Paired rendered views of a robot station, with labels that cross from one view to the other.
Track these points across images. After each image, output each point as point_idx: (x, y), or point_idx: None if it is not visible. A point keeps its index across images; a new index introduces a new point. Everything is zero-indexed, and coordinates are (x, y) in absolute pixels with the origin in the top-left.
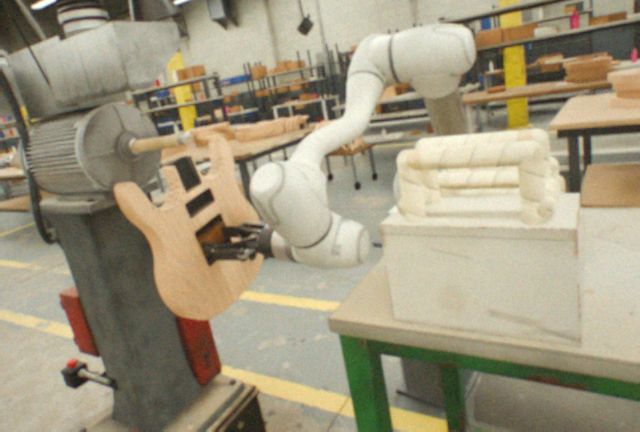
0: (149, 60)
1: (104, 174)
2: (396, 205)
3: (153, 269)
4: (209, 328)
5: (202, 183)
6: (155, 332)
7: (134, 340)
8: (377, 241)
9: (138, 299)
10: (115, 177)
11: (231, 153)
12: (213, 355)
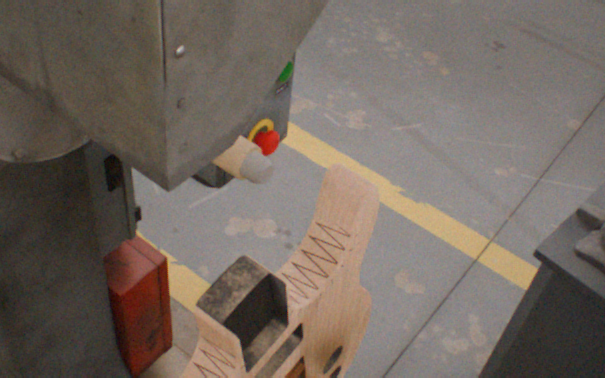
0: (256, 49)
1: (3, 140)
2: None
3: (82, 224)
4: (167, 296)
5: (289, 325)
6: (68, 324)
7: (28, 348)
8: (547, 251)
9: (44, 283)
10: (32, 141)
11: (377, 211)
12: (163, 331)
